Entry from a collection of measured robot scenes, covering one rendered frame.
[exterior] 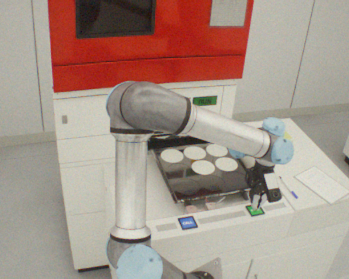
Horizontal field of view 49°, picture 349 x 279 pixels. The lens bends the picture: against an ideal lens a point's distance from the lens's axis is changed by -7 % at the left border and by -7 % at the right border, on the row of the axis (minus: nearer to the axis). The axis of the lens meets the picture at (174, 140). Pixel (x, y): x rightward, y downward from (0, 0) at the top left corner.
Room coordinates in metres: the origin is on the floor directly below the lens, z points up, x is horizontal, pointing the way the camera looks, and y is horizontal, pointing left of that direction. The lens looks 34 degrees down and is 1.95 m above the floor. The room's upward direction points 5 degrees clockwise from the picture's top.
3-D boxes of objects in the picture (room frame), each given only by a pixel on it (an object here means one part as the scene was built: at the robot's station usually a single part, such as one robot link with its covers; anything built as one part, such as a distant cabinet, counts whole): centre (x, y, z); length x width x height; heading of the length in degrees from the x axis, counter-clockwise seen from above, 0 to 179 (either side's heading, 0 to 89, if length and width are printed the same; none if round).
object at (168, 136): (1.59, -0.04, 0.89); 0.44 x 0.02 x 0.10; 110
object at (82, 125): (1.54, 0.13, 1.02); 0.82 x 0.03 x 0.40; 110
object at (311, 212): (1.44, -0.53, 0.89); 0.62 x 0.35 x 0.14; 20
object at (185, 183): (1.39, -0.13, 0.90); 0.34 x 0.34 x 0.01; 20
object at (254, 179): (1.09, -0.30, 1.12); 0.09 x 0.08 x 0.12; 20
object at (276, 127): (1.09, -0.30, 1.28); 0.09 x 0.08 x 0.11; 120
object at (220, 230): (1.03, -0.19, 0.89); 0.55 x 0.09 x 0.14; 110
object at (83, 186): (1.86, 0.24, 0.41); 0.82 x 0.71 x 0.82; 110
